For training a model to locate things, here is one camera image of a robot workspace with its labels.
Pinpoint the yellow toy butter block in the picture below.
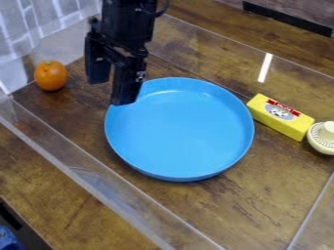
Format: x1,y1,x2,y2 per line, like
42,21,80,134
247,94,314,142

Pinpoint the orange toy ball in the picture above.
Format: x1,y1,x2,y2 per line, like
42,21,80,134
34,61,68,91

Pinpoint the clear acrylic enclosure wall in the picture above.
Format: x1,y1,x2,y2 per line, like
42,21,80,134
0,0,334,250

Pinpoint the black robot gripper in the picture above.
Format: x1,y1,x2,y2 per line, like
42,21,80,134
84,0,159,105

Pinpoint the blue object at corner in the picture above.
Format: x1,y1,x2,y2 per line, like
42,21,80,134
0,226,23,250

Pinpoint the round blue tray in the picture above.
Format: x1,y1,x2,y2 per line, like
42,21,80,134
104,77,254,182

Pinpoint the cream round toy mushroom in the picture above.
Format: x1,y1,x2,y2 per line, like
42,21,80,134
306,121,334,155

